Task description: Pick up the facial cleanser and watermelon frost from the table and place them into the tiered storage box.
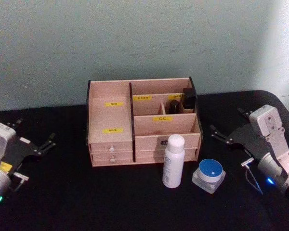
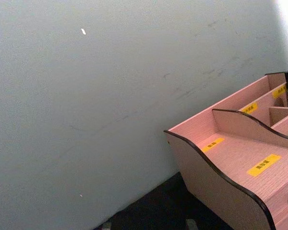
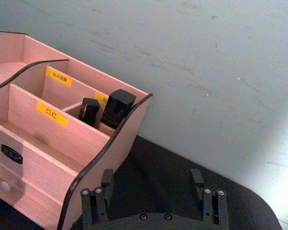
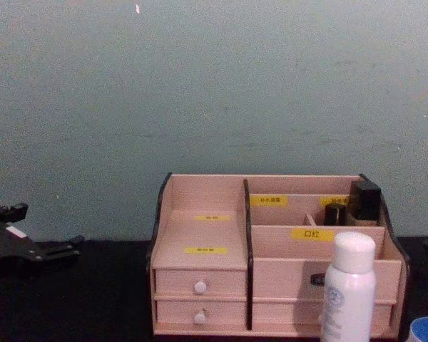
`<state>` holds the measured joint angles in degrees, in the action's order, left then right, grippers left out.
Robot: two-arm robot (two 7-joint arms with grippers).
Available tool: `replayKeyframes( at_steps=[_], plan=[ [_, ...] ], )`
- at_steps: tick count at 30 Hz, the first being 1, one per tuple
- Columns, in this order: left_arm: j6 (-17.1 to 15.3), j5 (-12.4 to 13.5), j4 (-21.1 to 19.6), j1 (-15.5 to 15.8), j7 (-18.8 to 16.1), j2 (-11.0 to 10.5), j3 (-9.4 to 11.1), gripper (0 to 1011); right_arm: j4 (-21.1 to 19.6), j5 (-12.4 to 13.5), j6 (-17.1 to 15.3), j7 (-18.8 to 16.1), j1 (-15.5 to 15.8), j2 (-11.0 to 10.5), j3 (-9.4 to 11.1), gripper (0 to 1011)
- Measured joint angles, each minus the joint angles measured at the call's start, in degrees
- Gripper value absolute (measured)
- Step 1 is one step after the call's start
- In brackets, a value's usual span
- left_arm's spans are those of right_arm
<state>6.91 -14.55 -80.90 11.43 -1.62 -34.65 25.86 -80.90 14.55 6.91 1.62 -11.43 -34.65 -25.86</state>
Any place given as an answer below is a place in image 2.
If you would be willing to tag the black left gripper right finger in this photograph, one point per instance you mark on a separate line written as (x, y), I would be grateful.
(191, 225)

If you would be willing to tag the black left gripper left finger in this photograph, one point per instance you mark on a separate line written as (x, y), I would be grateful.
(107, 226)

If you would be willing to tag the black table cloth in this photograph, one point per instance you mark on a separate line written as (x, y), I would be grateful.
(163, 206)

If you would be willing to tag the yellow label strip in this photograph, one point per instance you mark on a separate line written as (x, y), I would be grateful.
(264, 165)
(249, 108)
(213, 144)
(279, 91)

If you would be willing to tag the pink drawer with knob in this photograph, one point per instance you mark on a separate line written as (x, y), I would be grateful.
(282, 203)

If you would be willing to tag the pink wooden organizer box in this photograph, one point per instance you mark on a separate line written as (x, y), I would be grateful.
(230, 134)

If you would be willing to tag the pale grey wall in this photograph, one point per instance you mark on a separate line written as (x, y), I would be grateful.
(86, 95)

